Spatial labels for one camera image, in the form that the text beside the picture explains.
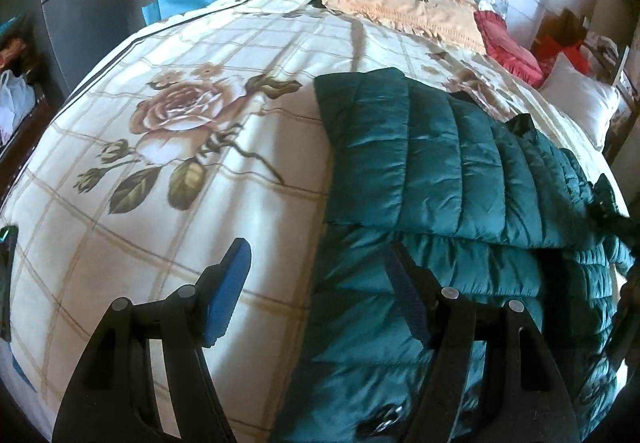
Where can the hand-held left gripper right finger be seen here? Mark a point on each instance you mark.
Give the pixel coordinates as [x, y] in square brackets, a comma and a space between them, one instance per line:
[407, 293]

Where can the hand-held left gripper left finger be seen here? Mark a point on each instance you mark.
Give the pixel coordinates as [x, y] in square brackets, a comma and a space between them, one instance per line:
[230, 293]

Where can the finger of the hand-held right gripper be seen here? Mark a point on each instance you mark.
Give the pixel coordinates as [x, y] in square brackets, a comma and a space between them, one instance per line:
[607, 205]

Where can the dark green puffer jacket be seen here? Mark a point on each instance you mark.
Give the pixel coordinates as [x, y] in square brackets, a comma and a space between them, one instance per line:
[425, 148]

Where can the floral checked bed quilt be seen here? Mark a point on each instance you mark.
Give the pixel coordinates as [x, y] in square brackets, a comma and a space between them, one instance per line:
[200, 223]

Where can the white pillow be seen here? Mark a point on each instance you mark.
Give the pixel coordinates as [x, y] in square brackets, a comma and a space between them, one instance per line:
[580, 103]

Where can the red cloth pile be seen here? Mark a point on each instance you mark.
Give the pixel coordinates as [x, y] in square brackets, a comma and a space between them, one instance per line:
[560, 50]

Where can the red frilled pillow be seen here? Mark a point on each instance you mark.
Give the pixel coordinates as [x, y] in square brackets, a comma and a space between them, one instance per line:
[505, 45]

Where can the white plastic bag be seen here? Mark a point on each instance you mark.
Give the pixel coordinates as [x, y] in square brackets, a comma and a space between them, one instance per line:
[15, 105]

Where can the blue cloth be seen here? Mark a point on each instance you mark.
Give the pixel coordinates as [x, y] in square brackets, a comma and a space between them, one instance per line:
[177, 3]

